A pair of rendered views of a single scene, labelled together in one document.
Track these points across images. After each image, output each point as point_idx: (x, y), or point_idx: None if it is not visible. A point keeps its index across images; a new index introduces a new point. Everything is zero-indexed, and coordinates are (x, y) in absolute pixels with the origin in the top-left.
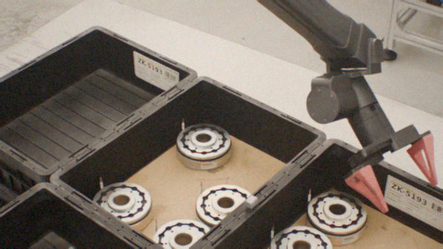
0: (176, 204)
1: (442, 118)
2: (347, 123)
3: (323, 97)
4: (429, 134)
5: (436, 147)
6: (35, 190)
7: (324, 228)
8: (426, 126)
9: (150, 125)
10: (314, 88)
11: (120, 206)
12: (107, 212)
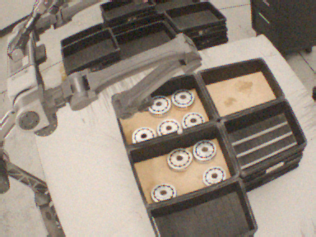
0: (192, 176)
1: (48, 190)
2: (81, 211)
3: (149, 97)
4: (117, 92)
5: (63, 181)
6: (245, 171)
7: (155, 132)
8: (58, 191)
9: None
10: (149, 99)
11: (216, 172)
12: (228, 151)
